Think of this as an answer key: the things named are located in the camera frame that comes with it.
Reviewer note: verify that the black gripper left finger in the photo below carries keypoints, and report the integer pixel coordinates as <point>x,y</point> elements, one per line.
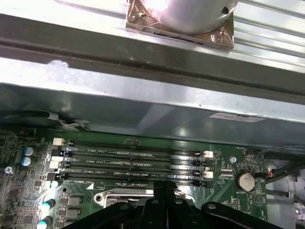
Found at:
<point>152,217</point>

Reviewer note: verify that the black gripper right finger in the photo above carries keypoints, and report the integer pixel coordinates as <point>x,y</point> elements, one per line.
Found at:
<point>181,217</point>

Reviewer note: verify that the black RAM slot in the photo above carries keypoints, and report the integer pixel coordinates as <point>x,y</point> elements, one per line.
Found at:
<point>133,181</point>
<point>143,148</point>
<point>143,170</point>
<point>143,159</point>

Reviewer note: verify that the CPU socket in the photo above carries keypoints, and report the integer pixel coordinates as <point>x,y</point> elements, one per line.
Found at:
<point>112,202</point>

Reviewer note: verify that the green motherboard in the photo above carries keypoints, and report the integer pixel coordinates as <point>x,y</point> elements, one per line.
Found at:
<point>224,190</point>

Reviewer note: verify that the silver coin battery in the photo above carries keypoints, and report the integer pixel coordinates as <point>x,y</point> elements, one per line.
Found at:
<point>245,181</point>

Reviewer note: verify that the silver motherboard screw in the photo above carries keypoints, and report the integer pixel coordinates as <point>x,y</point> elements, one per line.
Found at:
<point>232,159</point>

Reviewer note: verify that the small round capacitor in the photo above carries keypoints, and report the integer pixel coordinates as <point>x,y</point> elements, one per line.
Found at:
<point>48,205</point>
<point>29,150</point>
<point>44,223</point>
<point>26,161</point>
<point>54,184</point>

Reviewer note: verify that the white label sticker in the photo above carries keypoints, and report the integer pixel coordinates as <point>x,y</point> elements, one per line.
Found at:
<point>236,118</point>

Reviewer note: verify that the black and grey PC case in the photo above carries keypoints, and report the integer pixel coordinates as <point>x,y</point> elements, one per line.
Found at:
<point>119,107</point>

